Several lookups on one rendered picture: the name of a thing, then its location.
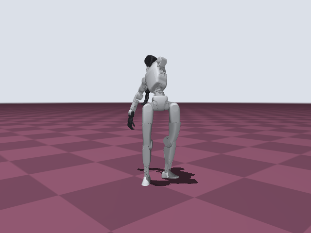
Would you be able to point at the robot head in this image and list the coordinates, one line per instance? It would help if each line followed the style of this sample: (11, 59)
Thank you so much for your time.
(149, 60)

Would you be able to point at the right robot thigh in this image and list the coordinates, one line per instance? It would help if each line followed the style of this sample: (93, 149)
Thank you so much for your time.
(147, 120)

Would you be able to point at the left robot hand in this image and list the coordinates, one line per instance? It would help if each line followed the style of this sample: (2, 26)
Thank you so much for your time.
(146, 97)

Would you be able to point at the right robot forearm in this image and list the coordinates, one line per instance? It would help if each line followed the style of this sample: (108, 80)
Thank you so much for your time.
(134, 105)

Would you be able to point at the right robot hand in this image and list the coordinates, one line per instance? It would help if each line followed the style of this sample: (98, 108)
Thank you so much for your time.
(130, 121)

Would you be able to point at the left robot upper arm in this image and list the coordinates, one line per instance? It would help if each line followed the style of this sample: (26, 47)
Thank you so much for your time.
(161, 61)

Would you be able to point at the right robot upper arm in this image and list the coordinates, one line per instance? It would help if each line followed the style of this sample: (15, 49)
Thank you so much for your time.
(141, 89)

